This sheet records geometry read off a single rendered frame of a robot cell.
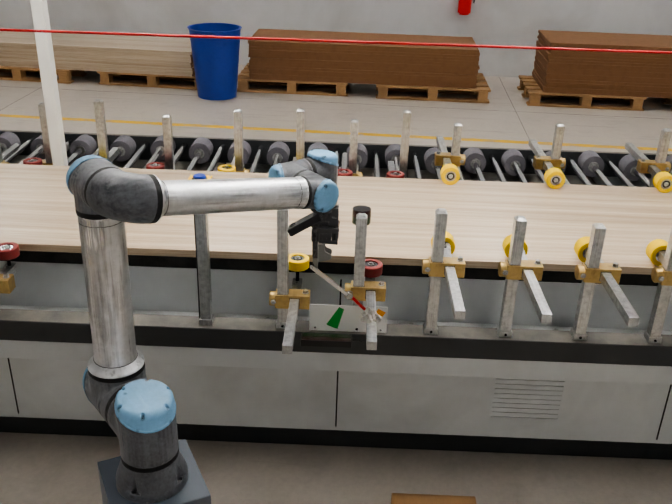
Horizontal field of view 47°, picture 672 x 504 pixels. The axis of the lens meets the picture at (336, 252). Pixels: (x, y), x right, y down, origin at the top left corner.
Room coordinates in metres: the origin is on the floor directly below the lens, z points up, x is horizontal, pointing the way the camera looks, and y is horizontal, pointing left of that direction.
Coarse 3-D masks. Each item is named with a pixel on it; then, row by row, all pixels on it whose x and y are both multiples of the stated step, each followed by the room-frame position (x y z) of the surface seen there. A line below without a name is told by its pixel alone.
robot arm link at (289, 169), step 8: (296, 160) 2.11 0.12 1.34; (304, 160) 2.11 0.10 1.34; (272, 168) 2.06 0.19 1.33; (280, 168) 2.04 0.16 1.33; (288, 168) 2.05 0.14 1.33; (296, 168) 2.04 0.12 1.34; (304, 168) 2.04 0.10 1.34; (312, 168) 2.09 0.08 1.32; (272, 176) 2.06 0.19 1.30; (280, 176) 2.02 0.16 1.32; (288, 176) 2.02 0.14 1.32
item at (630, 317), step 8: (600, 280) 2.19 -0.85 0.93; (608, 280) 2.14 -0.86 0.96; (608, 288) 2.11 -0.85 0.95; (616, 288) 2.09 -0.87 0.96; (616, 296) 2.04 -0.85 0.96; (624, 296) 2.04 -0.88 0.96; (616, 304) 2.02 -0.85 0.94; (624, 304) 1.99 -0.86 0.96; (624, 312) 1.95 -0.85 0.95; (632, 312) 1.94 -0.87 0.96; (624, 320) 1.94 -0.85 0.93; (632, 320) 1.91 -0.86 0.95
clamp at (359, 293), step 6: (366, 282) 2.25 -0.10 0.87; (372, 282) 2.25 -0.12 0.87; (378, 282) 2.25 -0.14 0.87; (384, 282) 2.25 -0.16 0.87; (348, 288) 2.22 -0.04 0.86; (354, 288) 2.21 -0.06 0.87; (360, 288) 2.21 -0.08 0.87; (366, 288) 2.21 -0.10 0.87; (372, 288) 2.21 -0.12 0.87; (378, 288) 2.21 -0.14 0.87; (384, 288) 2.21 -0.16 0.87; (354, 294) 2.21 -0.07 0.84; (360, 294) 2.21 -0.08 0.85; (378, 294) 2.21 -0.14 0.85; (384, 294) 2.21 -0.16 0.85; (360, 300) 2.21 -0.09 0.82; (378, 300) 2.21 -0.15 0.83; (384, 300) 2.21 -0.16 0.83
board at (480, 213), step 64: (0, 192) 2.86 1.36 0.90; (64, 192) 2.88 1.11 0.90; (384, 192) 3.00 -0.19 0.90; (448, 192) 3.02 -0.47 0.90; (512, 192) 3.04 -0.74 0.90; (576, 192) 3.07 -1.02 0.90; (640, 192) 3.09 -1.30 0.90; (192, 256) 2.39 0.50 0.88; (256, 256) 2.39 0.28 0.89; (384, 256) 2.39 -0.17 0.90; (576, 256) 2.44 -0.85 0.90; (640, 256) 2.45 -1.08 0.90
